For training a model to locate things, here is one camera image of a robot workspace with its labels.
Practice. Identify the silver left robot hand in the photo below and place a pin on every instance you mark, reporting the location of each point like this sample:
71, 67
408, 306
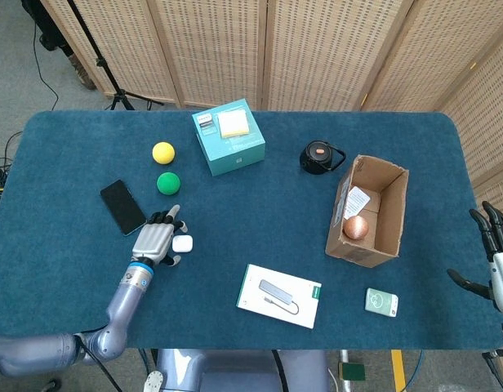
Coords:
153, 243

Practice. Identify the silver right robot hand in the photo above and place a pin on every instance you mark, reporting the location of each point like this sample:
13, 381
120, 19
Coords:
502, 277

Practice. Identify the white earbuds case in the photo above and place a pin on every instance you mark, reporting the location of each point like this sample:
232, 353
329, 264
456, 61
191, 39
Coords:
183, 244

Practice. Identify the pink ball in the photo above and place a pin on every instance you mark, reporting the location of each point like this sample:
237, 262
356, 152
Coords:
355, 228

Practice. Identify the white tag card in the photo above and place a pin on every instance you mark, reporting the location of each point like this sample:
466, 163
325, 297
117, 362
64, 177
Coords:
357, 200

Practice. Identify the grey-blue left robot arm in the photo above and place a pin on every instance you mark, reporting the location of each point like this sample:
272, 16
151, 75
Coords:
125, 302

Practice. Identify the green foam ball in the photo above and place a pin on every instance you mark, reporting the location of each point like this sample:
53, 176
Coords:
168, 183

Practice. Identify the yellow foam ball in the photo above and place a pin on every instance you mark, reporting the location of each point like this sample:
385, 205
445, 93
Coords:
163, 153

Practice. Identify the teal cardboard product box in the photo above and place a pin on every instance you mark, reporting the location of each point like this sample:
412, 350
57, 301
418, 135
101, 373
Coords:
235, 157

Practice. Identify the open brown cardboard box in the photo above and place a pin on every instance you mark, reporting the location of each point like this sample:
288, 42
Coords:
392, 220

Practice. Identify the white USB hub box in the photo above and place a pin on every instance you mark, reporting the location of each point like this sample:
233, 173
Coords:
284, 304

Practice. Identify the black smartphone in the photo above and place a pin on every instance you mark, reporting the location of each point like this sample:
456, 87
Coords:
121, 206

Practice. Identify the blue table mat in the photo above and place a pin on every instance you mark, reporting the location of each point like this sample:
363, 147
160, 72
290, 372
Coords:
235, 228

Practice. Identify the mint green small pack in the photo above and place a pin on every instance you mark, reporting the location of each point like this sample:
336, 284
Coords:
380, 302

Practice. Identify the yellow floor tape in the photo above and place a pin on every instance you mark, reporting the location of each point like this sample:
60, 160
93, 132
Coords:
398, 371

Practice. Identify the yellow sticky note pad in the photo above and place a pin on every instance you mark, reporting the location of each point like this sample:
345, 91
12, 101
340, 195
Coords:
233, 124

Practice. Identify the black tripod stand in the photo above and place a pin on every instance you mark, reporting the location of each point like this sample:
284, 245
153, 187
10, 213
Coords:
120, 98

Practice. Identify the grey-blue robot torso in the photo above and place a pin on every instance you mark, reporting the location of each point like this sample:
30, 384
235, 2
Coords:
235, 371

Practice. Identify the green yellow sponge block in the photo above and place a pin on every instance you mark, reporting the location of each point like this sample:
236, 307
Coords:
351, 371

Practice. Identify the person in dark trousers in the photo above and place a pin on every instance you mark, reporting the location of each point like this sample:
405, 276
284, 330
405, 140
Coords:
51, 28

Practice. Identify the woven wooden folding screen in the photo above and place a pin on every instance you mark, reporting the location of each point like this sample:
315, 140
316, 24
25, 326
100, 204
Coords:
317, 49

